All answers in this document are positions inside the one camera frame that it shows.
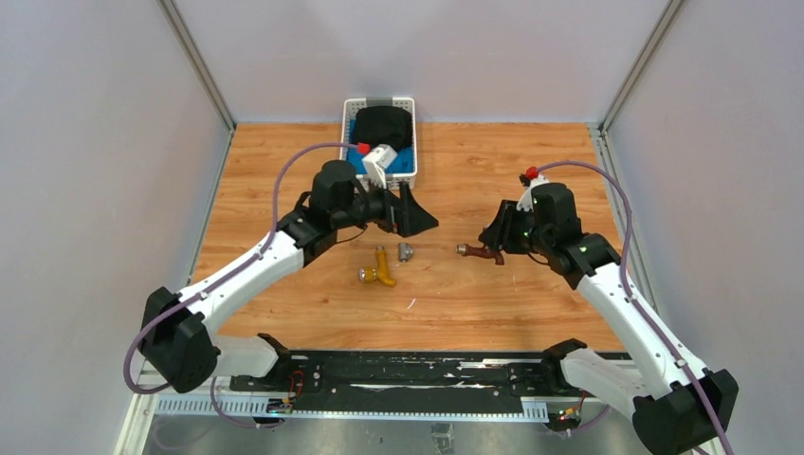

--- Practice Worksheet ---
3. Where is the brown faucet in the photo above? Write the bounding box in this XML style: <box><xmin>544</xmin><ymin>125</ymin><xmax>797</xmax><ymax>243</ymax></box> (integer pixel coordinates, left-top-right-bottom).
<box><xmin>456</xmin><ymin>244</ymin><xmax>505</xmax><ymax>265</ymax></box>

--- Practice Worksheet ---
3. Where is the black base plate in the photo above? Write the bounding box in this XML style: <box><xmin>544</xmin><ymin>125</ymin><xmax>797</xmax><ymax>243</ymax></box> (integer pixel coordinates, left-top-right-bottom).
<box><xmin>230</xmin><ymin>350</ymin><xmax>585</xmax><ymax>416</ymax></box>

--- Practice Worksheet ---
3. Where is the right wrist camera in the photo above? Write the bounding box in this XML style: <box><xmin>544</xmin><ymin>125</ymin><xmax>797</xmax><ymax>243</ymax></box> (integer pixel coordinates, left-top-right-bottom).
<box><xmin>516</xmin><ymin>173</ymin><xmax>550</xmax><ymax>211</ymax></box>

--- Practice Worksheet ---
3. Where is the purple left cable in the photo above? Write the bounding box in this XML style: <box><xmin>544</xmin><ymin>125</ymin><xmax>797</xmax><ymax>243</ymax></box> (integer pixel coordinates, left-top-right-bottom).
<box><xmin>122</xmin><ymin>141</ymin><xmax>371</xmax><ymax>428</ymax></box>

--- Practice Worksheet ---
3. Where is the black cloth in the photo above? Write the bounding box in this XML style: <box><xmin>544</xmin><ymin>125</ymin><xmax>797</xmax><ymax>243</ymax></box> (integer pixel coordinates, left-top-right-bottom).
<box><xmin>350</xmin><ymin>105</ymin><xmax>413</xmax><ymax>151</ymax></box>

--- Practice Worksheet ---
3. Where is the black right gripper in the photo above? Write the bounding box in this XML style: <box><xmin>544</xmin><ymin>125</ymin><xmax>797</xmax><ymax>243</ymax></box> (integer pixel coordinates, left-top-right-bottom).
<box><xmin>481</xmin><ymin>199</ymin><xmax>552</xmax><ymax>255</ymax></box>

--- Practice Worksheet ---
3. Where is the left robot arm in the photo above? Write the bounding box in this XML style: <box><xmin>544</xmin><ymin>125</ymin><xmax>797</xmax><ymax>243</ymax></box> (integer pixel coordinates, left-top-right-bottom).
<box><xmin>134</xmin><ymin>160</ymin><xmax>439</xmax><ymax>393</ymax></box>

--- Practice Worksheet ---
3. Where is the silver pipe fitting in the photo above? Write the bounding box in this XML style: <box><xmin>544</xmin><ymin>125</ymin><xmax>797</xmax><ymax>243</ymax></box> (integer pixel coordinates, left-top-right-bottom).
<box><xmin>397</xmin><ymin>243</ymin><xmax>414</xmax><ymax>263</ymax></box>

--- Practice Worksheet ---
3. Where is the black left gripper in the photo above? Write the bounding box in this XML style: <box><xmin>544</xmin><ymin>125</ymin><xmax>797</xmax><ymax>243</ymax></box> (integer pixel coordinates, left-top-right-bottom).
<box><xmin>335</xmin><ymin>174</ymin><xmax>439</xmax><ymax>239</ymax></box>

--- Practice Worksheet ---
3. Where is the yellow brass faucet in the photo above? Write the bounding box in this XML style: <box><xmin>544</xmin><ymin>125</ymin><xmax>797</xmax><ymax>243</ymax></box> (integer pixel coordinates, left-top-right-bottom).
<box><xmin>358</xmin><ymin>246</ymin><xmax>397</xmax><ymax>287</ymax></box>

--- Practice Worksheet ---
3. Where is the aluminium frame rail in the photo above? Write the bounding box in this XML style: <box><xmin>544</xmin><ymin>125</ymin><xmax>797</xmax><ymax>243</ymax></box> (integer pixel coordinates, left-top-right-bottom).
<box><xmin>135</xmin><ymin>351</ymin><xmax>708</xmax><ymax>422</ymax></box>

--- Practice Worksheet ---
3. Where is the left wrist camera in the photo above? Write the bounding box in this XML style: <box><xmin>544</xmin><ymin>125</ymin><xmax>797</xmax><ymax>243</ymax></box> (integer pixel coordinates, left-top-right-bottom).
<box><xmin>361</xmin><ymin>144</ymin><xmax>397</xmax><ymax>189</ymax></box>

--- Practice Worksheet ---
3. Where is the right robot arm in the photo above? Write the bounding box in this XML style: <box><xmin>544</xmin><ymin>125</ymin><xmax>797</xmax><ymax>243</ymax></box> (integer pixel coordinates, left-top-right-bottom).
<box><xmin>479</xmin><ymin>182</ymin><xmax>739</xmax><ymax>454</ymax></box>

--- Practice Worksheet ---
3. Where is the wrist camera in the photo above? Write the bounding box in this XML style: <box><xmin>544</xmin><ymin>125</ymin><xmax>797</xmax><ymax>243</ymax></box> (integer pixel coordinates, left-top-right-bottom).
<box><xmin>516</xmin><ymin>173</ymin><xmax>550</xmax><ymax>211</ymax></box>
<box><xmin>361</xmin><ymin>144</ymin><xmax>397</xmax><ymax>189</ymax></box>

